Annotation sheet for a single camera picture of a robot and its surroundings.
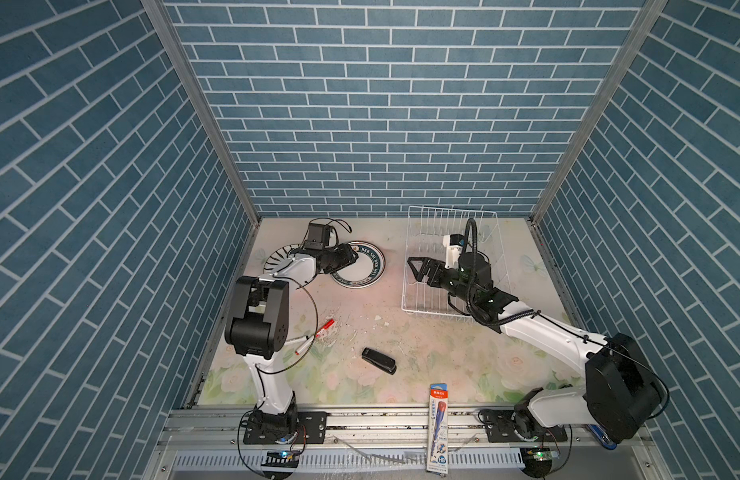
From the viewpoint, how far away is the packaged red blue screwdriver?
0.69 m

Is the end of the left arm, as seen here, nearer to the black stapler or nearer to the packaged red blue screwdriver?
the black stapler

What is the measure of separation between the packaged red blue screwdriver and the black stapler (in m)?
0.12

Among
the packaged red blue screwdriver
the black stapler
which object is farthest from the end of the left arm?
the packaged red blue screwdriver

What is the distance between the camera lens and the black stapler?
2.70 feet
